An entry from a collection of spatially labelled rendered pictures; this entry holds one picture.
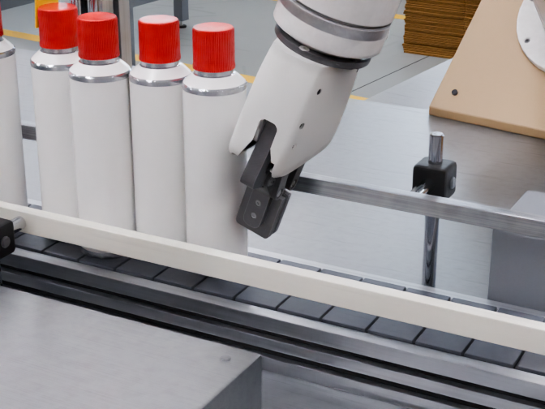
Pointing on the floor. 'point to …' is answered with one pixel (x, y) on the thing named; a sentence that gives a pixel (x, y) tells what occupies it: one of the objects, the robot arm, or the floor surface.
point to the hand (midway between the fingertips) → (263, 207)
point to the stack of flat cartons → (436, 26)
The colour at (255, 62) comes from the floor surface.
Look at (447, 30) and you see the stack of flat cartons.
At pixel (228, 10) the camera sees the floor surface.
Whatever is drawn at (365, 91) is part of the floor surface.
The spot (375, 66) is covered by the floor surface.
